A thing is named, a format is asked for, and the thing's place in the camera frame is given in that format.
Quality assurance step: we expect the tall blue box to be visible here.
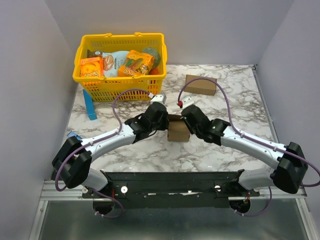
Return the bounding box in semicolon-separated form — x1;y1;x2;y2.
82;89;97;121

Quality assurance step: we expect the light blue chips bag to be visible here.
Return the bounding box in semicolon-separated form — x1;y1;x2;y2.
87;50;129;78

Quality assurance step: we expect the green round melon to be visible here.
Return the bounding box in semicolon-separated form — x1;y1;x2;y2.
142;47;162;69

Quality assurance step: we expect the yellow plastic shopping basket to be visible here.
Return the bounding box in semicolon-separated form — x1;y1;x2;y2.
72;32;168;102

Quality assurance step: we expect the orange candy bag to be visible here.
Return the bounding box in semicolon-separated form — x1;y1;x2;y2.
118;50;155;77

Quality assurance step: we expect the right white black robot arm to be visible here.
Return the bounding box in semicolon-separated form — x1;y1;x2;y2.
181;104;308;196

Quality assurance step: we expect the brown cardboard box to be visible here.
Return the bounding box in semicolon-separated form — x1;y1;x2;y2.
167;114;190;143
184;79;217;96

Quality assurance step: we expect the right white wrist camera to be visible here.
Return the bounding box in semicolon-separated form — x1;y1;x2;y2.
177;95;194;109

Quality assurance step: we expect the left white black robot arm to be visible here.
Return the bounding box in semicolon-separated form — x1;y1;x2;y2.
52;102;169;198

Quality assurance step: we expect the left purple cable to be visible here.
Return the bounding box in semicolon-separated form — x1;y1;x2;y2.
54;88;156;219

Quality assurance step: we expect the orange Daddy snack box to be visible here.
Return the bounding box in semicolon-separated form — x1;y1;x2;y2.
80;56;104;78

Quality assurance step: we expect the small orange fruit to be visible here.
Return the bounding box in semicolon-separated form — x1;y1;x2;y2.
149;67;159;75

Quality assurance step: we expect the small blue flat box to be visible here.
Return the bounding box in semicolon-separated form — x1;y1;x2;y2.
67;131;82;140

